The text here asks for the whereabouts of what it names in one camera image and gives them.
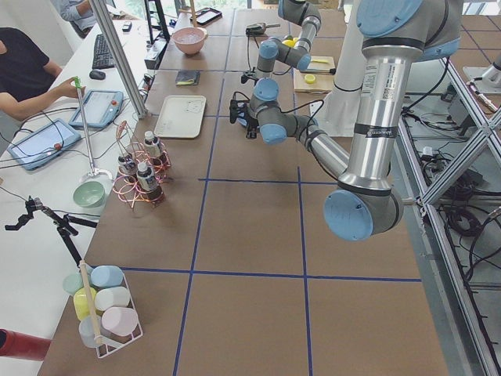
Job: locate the tablet blue case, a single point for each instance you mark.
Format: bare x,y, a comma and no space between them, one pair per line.
101,107
40,147

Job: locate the black mini tripod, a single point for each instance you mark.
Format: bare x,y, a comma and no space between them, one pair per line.
63,224

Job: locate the yellow cup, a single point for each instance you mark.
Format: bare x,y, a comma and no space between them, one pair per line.
81,304

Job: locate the metal scoop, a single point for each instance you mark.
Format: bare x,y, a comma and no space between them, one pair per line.
257,29

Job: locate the whole yellow lemon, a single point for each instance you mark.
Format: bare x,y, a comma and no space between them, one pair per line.
289,42

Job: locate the near tablet blue case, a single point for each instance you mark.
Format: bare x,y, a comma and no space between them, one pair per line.
40,147

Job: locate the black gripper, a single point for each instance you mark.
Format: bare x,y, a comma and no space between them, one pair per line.
250,122
256,75

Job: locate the pink bowl with ice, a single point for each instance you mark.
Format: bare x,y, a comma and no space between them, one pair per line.
190,40

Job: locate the copper wire bottle rack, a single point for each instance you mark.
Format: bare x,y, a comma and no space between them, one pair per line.
131,193

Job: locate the white cup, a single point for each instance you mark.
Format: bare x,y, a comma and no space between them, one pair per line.
112,296

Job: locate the pink cup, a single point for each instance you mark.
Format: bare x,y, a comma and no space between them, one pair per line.
120,321

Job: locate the black mouse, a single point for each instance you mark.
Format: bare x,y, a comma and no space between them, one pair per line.
97,75

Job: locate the dark drink bottle two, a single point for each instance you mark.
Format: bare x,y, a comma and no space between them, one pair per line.
148,182

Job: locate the wooden cutting board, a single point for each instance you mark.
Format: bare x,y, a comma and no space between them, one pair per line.
318,77

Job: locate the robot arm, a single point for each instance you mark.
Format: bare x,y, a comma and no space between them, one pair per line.
297,54
353,139

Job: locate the grey folded cloth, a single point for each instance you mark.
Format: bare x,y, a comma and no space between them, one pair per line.
187,78

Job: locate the dark drink bottle one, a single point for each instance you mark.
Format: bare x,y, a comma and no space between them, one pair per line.
153,147

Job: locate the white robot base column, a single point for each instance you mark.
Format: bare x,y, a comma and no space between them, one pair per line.
339,112

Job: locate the dark drink bottle three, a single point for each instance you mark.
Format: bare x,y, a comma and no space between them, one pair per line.
128,166

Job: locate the red bottle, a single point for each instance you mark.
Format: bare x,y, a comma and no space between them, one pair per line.
23,346

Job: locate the blue plate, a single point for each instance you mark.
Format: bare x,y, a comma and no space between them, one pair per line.
245,119

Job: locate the blue cup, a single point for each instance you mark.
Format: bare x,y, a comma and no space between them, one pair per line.
107,276

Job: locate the black keyboard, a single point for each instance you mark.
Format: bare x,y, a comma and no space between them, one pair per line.
102,56

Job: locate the green bowl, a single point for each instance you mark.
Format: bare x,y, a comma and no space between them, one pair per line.
90,194

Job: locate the seated person black shirt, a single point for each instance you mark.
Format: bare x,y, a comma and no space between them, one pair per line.
27,75

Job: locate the steel cylinder tool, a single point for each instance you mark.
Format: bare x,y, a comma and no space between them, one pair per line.
322,71

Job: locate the far tablet blue case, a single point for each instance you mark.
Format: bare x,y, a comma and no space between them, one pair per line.
101,107

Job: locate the white wire cup rack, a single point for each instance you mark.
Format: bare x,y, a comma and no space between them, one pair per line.
91,330

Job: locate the cream bear tray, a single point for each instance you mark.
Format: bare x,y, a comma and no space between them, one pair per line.
180,117

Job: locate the aluminium frame post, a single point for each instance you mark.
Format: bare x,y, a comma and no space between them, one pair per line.
106,25

